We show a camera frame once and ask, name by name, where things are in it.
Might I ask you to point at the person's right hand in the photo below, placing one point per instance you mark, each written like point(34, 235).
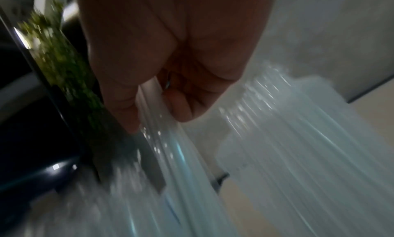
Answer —
point(169, 31)

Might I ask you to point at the black wall television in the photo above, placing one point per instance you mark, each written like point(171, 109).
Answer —
point(30, 134)

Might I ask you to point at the handful of clear straws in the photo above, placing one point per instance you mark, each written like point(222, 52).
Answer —
point(184, 163)

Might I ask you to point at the cluster of clear straws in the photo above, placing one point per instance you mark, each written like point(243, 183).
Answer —
point(292, 146)

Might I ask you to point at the green leafy plant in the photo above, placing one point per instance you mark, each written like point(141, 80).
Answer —
point(61, 61)

